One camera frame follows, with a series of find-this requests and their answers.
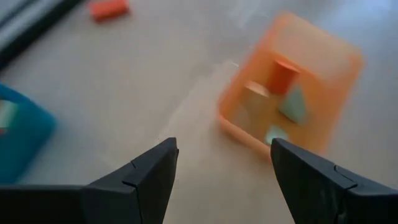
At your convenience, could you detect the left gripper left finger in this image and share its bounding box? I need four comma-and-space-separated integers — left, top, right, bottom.
83, 138, 180, 224

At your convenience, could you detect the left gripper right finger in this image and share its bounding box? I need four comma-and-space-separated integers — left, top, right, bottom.
270, 138, 398, 224

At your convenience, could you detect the teal small block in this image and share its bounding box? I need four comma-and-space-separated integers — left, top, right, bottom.
265, 125, 290, 146

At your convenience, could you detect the teal wedge block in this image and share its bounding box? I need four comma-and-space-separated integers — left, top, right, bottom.
278, 86, 308, 124

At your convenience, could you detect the wooden block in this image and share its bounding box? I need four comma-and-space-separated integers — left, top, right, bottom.
241, 80, 270, 110

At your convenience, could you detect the blue plastic bin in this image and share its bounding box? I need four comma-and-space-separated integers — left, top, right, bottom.
0, 83, 58, 184

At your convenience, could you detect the orange plastic bin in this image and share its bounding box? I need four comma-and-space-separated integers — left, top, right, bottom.
217, 12, 364, 159

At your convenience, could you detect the pale teal block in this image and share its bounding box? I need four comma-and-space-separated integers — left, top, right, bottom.
0, 99, 18, 130

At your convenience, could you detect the red-orange long block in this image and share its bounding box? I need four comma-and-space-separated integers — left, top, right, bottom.
90, 0, 131, 22

